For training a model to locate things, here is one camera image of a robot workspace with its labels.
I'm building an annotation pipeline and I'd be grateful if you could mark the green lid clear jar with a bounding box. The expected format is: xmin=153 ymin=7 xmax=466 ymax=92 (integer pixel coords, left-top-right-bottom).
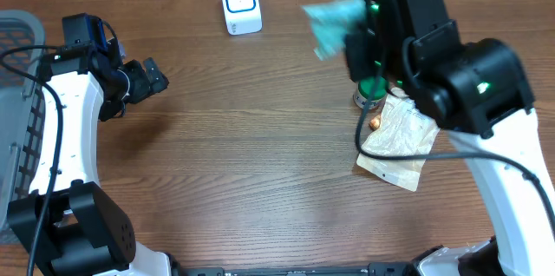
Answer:
xmin=353 ymin=78 xmax=389 ymax=110

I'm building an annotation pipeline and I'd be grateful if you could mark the mint green wipes pack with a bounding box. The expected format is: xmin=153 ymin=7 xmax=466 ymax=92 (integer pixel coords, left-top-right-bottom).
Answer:
xmin=302 ymin=0 xmax=366 ymax=61

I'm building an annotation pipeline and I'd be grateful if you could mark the orange tissue pack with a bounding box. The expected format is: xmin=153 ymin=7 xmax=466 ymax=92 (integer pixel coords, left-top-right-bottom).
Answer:
xmin=369 ymin=115 xmax=382 ymax=131

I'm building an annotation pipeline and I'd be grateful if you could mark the clear bag bread package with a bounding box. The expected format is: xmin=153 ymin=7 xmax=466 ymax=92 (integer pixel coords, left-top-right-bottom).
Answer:
xmin=356 ymin=88 xmax=440 ymax=192

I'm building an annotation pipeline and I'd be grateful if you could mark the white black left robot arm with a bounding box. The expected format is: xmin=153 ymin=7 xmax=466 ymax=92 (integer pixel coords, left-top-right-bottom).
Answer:
xmin=1 ymin=10 xmax=183 ymax=276

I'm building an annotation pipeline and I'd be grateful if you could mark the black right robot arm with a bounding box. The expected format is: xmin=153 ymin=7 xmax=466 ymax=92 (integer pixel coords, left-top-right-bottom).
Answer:
xmin=346 ymin=0 xmax=554 ymax=275

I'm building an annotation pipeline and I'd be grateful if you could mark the white barcode scanner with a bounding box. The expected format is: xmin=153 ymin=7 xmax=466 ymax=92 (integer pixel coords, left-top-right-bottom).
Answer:
xmin=222 ymin=0 xmax=263 ymax=36

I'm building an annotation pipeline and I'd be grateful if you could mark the dark grey mesh basket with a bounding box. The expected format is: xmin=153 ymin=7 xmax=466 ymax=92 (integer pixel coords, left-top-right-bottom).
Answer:
xmin=1 ymin=10 xmax=45 ymax=245

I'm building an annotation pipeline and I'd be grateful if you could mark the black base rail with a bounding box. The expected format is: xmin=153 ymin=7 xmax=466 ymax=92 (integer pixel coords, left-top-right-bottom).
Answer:
xmin=181 ymin=262 xmax=419 ymax=276

